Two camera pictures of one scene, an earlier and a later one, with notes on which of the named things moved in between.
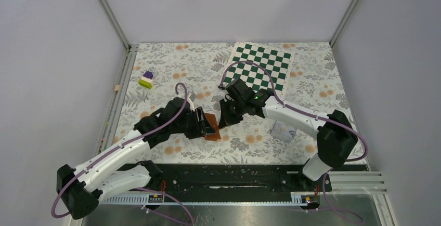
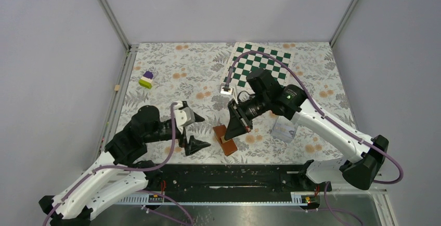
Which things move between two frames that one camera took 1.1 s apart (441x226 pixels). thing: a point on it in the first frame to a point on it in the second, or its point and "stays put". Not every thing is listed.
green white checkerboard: [275, 57] stays put
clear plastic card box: [283, 131] stays put
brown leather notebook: [211, 120] to [229, 146]
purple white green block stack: [146, 80] stays put
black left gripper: [202, 127] to [193, 145]
